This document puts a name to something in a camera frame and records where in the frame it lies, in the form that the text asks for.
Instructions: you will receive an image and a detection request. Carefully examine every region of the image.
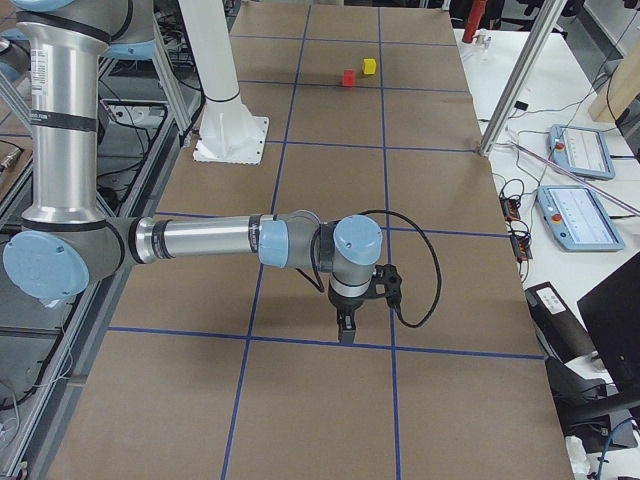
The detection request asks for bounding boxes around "yellow cube block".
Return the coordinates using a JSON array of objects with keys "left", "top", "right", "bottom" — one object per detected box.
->
[{"left": 361, "top": 58, "right": 377, "bottom": 77}]

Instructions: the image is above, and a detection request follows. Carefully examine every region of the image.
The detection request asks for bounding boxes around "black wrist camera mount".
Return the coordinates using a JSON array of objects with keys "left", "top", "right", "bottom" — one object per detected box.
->
[{"left": 363, "top": 264, "right": 402, "bottom": 309}]

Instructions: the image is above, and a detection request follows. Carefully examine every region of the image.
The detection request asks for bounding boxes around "aluminium frame post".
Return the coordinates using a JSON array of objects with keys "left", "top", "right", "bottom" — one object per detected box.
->
[{"left": 478, "top": 0, "right": 566, "bottom": 157}]

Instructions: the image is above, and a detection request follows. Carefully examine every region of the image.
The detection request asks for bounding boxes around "orange circuit board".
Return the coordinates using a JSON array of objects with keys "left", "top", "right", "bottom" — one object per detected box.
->
[
  {"left": 500, "top": 196, "right": 521, "bottom": 221},
  {"left": 510, "top": 234, "right": 532, "bottom": 262}
]

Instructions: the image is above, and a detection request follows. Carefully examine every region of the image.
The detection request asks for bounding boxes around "far blue teach pendant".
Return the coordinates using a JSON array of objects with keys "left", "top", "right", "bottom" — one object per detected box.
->
[{"left": 549, "top": 124, "right": 616, "bottom": 180}]

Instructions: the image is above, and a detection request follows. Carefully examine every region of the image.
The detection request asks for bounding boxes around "white pedestal column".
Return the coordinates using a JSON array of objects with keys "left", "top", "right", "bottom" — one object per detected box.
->
[{"left": 179, "top": 0, "right": 269, "bottom": 165}]

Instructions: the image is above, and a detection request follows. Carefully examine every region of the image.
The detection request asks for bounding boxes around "near blue teach pendant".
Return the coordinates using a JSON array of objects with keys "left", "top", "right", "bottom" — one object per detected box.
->
[{"left": 536, "top": 185, "right": 625, "bottom": 252}]

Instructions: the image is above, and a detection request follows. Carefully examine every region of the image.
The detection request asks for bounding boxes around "red cube block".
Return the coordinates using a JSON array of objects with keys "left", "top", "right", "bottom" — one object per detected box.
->
[{"left": 341, "top": 69, "right": 356, "bottom": 87}]

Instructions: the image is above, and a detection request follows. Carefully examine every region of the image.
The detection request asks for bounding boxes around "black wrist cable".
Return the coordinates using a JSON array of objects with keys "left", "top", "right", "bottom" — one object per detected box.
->
[{"left": 360, "top": 209, "right": 442, "bottom": 330}]

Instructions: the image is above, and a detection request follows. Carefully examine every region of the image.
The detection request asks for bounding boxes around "blue teach pendant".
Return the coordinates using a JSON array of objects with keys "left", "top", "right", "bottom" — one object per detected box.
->
[
  {"left": 536, "top": 185, "right": 625, "bottom": 252},
  {"left": 549, "top": 124, "right": 616, "bottom": 180}
]

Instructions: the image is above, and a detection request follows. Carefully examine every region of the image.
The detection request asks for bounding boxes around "black monitor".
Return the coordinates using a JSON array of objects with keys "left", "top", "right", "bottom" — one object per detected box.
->
[{"left": 578, "top": 254, "right": 639, "bottom": 387}]

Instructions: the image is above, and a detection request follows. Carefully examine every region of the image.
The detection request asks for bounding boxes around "wooden beam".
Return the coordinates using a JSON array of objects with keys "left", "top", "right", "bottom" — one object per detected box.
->
[{"left": 589, "top": 42, "right": 639, "bottom": 122}]

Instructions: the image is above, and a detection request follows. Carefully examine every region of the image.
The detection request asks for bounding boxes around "black box with label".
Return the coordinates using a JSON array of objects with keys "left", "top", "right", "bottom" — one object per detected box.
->
[{"left": 525, "top": 282, "right": 596, "bottom": 363}]

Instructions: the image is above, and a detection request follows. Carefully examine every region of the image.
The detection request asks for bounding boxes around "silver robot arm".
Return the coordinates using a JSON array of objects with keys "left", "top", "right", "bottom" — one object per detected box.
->
[{"left": 3, "top": 1, "right": 401, "bottom": 344}]

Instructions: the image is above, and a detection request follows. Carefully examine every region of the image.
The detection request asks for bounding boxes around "red cylinder bottle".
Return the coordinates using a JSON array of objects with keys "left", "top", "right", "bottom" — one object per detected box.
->
[{"left": 462, "top": 0, "right": 487, "bottom": 44}]

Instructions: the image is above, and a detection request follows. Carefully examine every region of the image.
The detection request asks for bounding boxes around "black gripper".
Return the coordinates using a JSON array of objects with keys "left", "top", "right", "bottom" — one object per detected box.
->
[{"left": 328, "top": 291, "right": 364, "bottom": 344}]

